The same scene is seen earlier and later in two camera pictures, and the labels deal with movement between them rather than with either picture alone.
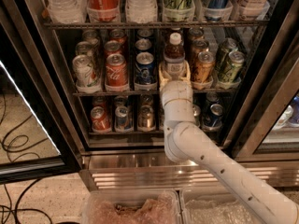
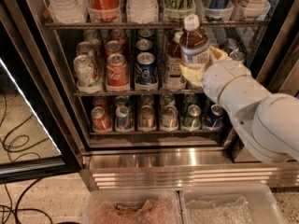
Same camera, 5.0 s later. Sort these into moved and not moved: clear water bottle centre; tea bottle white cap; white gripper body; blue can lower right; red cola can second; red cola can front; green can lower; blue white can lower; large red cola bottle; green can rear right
Moved: white gripper body; tea bottle white cap
Not moved: large red cola bottle; blue can lower right; red cola can front; green can rear right; red cola can second; clear water bottle centre; green can lower; blue white can lower
